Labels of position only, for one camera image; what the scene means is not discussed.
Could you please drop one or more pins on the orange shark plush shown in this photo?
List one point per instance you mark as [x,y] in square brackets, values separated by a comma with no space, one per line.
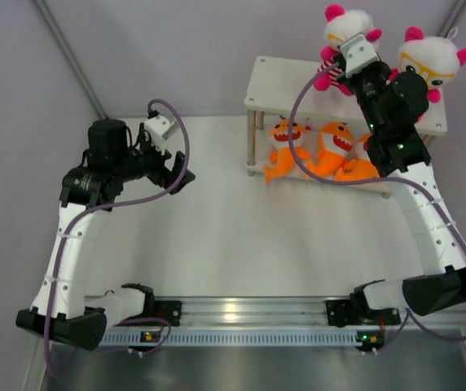
[360,167]
[281,161]
[335,142]

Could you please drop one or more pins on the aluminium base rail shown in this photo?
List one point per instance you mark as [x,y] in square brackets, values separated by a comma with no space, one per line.
[267,311]

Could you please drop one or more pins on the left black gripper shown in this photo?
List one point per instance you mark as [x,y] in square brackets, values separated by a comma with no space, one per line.
[161,173]

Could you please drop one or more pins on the white two-tier shelf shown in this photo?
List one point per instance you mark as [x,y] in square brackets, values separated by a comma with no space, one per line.
[272,90]

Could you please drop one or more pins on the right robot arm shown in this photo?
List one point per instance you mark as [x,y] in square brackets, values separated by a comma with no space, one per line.
[442,281]

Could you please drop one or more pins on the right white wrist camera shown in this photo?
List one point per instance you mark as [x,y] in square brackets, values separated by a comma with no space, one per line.
[357,53]

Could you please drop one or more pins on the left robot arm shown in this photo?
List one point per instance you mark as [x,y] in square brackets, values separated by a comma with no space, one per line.
[60,312]

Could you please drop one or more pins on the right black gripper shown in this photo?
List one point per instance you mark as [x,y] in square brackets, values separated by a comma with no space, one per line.
[349,81]

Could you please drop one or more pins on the grey slotted cable duct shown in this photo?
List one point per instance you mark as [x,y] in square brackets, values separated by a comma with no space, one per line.
[236,338]

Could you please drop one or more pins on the panda plush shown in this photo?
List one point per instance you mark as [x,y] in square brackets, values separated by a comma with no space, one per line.
[341,25]
[308,125]
[436,59]

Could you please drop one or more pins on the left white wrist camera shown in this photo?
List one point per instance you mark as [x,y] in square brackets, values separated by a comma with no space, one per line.
[160,129]

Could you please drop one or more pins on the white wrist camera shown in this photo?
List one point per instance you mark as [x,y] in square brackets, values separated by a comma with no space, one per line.
[160,129]
[357,53]

